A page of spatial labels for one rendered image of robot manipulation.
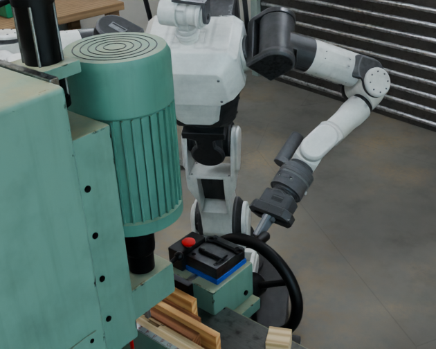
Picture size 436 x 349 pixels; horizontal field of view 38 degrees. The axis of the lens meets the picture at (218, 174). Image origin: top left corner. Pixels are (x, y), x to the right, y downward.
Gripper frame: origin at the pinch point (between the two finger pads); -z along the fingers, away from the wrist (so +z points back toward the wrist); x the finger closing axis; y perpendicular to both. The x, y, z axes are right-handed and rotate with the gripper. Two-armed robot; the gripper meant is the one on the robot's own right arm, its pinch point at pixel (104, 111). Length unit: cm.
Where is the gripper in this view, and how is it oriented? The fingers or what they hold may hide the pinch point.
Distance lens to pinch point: 125.3
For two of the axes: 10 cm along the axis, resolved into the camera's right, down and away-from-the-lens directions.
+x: 5.4, 2.2, 8.1
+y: -3.5, 9.4, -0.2
